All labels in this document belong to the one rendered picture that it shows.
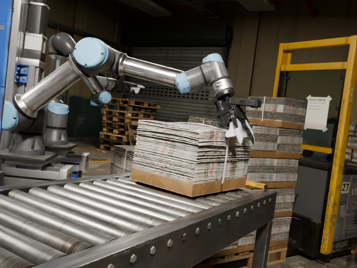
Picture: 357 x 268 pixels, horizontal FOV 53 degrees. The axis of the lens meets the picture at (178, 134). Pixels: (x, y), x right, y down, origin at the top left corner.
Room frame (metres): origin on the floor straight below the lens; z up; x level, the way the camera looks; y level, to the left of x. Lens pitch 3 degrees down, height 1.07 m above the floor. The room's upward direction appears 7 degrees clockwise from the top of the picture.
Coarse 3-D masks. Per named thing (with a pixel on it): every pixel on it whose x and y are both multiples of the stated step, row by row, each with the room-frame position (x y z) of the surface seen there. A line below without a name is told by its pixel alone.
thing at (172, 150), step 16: (144, 128) 1.31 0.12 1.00; (160, 128) 1.26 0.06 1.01; (176, 128) 1.22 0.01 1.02; (192, 128) 1.19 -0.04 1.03; (144, 144) 1.31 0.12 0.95; (160, 144) 1.27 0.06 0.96; (176, 144) 1.22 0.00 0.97; (192, 144) 1.17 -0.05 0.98; (208, 144) 1.20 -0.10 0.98; (144, 160) 1.31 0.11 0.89; (160, 160) 1.26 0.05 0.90; (176, 160) 1.22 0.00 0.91; (192, 160) 1.17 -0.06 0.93; (208, 160) 1.22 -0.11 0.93; (176, 176) 1.21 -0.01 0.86; (192, 176) 1.17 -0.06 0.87; (208, 176) 1.24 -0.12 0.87
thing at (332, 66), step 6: (282, 66) 3.41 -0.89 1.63; (288, 66) 3.35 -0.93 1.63; (294, 66) 3.30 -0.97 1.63; (300, 66) 3.25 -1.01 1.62; (306, 66) 3.20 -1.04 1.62; (312, 66) 3.15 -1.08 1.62; (318, 66) 3.10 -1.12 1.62; (324, 66) 3.06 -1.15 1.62; (330, 66) 3.01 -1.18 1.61; (336, 66) 2.97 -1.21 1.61; (342, 66) 2.93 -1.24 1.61
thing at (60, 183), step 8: (96, 176) 1.35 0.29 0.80; (104, 176) 1.37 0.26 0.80; (112, 176) 1.39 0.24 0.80; (120, 176) 1.41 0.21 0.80; (128, 176) 1.44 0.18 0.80; (24, 184) 1.09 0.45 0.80; (32, 184) 1.10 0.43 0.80; (40, 184) 1.12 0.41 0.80; (48, 184) 1.13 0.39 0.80; (56, 184) 1.15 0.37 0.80; (64, 184) 1.17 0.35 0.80; (0, 192) 0.98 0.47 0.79
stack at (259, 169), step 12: (120, 156) 2.21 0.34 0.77; (132, 156) 2.07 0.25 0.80; (120, 168) 2.18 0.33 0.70; (252, 168) 2.54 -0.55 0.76; (264, 168) 2.62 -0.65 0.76; (252, 180) 2.55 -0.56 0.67; (264, 180) 2.63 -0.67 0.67; (240, 240) 2.52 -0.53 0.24; (252, 240) 2.60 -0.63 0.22; (204, 264) 2.32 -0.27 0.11
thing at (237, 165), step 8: (216, 128) 1.46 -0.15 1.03; (232, 144) 1.33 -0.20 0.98; (240, 144) 1.38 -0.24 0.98; (248, 144) 1.43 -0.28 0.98; (232, 152) 1.34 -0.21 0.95; (240, 152) 1.39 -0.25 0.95; (248, 152) 1.45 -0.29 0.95; (232, 160) 1.35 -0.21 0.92; (240, 160) 1.40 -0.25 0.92; (248, 160) 1.45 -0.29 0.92; (232, 168) 1.36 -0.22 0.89; (240, 168) 1.41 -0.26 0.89; (232, 176) 1.37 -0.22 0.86; (240, 176) 1.42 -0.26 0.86
